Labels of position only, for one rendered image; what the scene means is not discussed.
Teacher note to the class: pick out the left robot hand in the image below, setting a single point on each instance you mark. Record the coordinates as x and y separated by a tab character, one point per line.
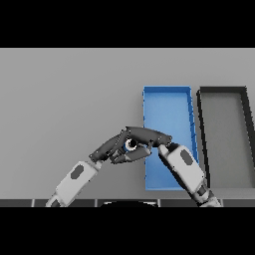
109	149

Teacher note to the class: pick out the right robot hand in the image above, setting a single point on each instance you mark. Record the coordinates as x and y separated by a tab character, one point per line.
149	134

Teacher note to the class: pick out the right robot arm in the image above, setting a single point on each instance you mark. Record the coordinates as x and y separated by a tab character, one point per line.
186	169

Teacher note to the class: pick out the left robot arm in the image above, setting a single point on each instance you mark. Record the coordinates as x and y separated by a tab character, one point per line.
74	181

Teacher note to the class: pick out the blue bin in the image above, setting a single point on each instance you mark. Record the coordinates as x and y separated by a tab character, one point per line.
167	109

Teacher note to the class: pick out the dark grey bin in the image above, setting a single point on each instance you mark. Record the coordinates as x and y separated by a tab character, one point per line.
225	139

